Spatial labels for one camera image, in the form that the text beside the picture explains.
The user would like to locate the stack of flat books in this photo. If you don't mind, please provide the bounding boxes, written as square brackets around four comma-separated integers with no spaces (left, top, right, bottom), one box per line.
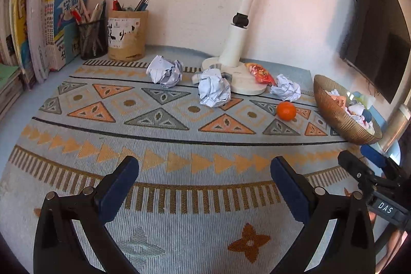
[0,64,24,120]

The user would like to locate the black mesh pen holder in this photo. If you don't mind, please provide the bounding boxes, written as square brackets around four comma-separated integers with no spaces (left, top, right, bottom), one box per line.
[78,19,109,60]

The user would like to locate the red snack packet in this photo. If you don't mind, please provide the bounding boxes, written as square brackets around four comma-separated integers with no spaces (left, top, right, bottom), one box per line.
[245,63,277,87]

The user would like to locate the patterned woven mat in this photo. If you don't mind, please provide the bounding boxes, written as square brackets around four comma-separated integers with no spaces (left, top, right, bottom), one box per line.
[0,44,402,274]

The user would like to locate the ribbed golden bowl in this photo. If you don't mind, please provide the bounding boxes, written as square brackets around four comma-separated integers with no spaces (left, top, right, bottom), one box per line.
[313,74,383,145]

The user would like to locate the orange tangerine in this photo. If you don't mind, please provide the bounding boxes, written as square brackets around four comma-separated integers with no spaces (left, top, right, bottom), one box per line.
[277,101,297,120]

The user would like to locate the pale green tissue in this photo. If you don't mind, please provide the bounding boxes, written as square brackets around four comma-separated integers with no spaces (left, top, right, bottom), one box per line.
[350,92,376,106]

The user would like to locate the black monitor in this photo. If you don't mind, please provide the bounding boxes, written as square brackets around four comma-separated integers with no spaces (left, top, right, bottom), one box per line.
[340,0,411,104]

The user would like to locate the metal tumbler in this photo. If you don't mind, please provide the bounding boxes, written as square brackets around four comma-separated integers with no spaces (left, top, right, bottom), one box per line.
[380,103,411,153]

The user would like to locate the brown cardboard pen holder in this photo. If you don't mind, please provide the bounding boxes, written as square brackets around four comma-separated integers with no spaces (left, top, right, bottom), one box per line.
[107,8,149,62]

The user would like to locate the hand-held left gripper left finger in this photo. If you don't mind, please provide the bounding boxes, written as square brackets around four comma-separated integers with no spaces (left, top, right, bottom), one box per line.
[34,156,140,274]

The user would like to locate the blue cover book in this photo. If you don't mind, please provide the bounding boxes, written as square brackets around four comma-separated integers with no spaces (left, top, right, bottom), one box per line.
[43,0,91,72]

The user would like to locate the white desk lamp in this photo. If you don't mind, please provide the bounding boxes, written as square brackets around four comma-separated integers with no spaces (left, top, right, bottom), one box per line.
[202,0,272,95]

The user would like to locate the bunch of light pens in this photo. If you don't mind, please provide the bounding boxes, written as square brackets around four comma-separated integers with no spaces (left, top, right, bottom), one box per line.
[69,0,107,25]

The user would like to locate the bunch of dark pens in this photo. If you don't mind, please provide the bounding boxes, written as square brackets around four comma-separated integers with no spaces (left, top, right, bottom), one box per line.
[112,0,150,12]

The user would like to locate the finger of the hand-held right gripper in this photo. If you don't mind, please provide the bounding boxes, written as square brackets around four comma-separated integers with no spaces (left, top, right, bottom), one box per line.
[338,150,373,180]
[360,144,403,180]

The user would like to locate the yellow cover book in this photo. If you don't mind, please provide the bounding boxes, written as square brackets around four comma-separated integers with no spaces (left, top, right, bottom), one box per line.
[13,0,33,75]

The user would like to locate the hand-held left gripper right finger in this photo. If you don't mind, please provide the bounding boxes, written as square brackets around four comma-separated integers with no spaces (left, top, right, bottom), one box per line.
[270,156,376,274]

